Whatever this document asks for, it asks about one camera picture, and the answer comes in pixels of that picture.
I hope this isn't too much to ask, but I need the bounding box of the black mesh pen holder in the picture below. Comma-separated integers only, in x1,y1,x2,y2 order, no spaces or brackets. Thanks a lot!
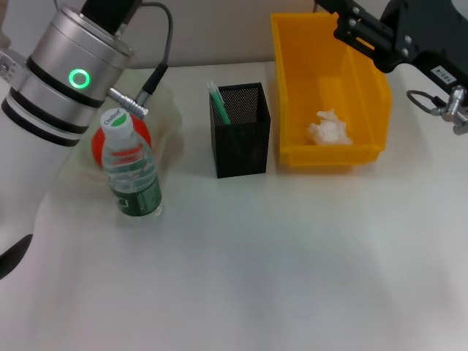
208,82,272,179

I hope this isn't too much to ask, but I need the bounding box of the clear water bottle green label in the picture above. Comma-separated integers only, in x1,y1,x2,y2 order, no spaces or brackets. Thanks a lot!
100,107,165,220

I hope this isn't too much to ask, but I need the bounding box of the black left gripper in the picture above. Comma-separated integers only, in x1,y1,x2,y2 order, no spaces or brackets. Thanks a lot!
79,0,143,34

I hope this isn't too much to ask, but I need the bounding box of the mint green utility knife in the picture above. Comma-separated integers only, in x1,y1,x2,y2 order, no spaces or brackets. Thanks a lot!
206,80,233,126

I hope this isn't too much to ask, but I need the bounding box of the pale green glass fruit plate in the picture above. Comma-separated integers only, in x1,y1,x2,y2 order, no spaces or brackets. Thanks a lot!
61,69,184,191

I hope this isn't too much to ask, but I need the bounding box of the white paper ball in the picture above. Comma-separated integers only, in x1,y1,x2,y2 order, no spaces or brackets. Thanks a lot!
306,108,355,146

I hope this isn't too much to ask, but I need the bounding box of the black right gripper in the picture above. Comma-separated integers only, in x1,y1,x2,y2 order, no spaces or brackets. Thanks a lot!
314,0,468,86

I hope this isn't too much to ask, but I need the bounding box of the left arm cable with plugs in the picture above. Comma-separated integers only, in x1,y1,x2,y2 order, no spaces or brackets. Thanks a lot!
108,1,175,118

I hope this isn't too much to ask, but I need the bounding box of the yellow plastic bin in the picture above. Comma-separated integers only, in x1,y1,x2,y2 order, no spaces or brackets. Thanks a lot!
270,11,393,170

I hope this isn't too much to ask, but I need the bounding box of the red-orange toy orange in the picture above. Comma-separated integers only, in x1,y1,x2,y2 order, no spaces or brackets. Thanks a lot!
91,111,154,167

